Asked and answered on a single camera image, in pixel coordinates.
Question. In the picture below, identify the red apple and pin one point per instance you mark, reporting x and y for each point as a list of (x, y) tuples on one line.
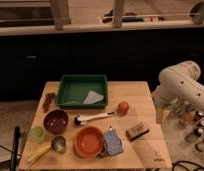
[(122, 108)]

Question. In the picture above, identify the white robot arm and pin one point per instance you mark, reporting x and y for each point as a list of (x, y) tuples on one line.
[(180, 80)]

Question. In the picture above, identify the small green cup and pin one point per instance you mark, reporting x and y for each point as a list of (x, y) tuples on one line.
[(37, 135)]

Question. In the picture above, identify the grey cloth in tray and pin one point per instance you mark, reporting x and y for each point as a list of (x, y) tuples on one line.
[(93, 97)]

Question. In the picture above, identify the green plastic tray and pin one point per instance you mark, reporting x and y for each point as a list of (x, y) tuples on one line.
[(74, 89)]

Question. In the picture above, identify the bunch of red grapes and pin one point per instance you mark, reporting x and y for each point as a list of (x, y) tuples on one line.
[(49, 97)]

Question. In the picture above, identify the orange bowl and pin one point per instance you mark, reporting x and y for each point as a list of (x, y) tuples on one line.
[(88, 142)]

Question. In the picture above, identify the dark red bowl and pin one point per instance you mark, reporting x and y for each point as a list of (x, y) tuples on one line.
[(55, 121)]

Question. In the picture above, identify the blue grey sponge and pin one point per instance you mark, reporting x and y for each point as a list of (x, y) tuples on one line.
[(112, 143)]

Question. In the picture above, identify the black pole at left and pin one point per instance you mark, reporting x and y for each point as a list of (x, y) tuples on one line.
[(15, 146)]

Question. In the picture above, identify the white handled brush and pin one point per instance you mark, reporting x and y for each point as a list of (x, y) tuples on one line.
[(82, 120)]

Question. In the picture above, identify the metal cup yellow handle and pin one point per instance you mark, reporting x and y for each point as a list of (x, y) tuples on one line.
[(58, 144)]

